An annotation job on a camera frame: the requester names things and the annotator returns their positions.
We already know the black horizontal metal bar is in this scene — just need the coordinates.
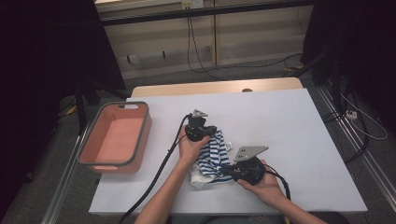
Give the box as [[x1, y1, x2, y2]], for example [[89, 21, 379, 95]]
[[99, 0, 316, 27]]

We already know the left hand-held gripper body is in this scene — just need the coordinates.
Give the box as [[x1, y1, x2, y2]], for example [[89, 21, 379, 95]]
[[185, 108, 210, 143]]

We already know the white wall socket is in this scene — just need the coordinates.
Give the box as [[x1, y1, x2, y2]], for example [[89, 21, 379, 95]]
[[181, 0, 205, 9]]

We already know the hand-held gripper black cable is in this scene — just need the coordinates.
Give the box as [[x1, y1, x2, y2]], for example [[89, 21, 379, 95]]
[[118, 113, 192, 224], [264, 166, 292, 202]]

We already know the left hand-held gripper black cable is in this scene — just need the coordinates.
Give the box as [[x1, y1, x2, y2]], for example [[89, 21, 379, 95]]
[[118, 113, 192, 224]]

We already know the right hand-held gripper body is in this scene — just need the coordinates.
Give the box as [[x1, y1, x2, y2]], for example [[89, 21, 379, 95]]
[[233, 145, 270, 186]]

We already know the black tripod stand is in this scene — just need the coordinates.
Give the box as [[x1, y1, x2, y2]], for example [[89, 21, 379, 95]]
[[73, 78, 132, 134]]

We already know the person's right hand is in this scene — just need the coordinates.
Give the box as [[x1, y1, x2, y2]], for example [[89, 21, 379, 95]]
[[236, 160, 288, 206]]

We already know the pink basket with grey rim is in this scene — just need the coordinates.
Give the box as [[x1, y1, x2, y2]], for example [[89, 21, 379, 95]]
[[77, 101, 153, 175]]

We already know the black floor cable bundle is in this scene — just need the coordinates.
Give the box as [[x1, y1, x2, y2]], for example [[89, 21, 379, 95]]
[[321, 90, 370, 164]]

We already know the person's left hand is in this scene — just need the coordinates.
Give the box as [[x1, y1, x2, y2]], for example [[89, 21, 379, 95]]
[[177, 134, 212, 169]]

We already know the aluminium floor rail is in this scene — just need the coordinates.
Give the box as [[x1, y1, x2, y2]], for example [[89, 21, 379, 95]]
[[317, 85, 396, 203], [40, 133, 85, 224]]

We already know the white floor cable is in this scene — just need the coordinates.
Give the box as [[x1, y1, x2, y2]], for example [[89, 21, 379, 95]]
[[339, 92, 389, 141]]

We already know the blue white striped baby romper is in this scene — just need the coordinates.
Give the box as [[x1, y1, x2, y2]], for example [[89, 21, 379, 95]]
[[190, 128, 242, 189]]

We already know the right hand-held gripper black cable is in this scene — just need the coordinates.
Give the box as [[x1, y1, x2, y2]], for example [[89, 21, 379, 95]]
[[264, 166, 292, 202]]

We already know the black curtain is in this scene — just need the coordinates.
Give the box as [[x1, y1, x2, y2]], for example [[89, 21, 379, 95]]
[[0, 0, 127, 216], [300, 0, 396, 132]]

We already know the beige wooden cabinet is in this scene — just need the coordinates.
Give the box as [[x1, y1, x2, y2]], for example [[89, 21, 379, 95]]
[[94, 0, 314, 80]]

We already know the black hanging cable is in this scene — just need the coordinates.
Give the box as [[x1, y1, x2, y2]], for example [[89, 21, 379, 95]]
[[186, 17, 304, 75], [190, 17, 220, 80]]

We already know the black metal stand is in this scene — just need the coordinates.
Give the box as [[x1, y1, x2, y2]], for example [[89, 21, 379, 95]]
[[290, 49, 344, 116]]

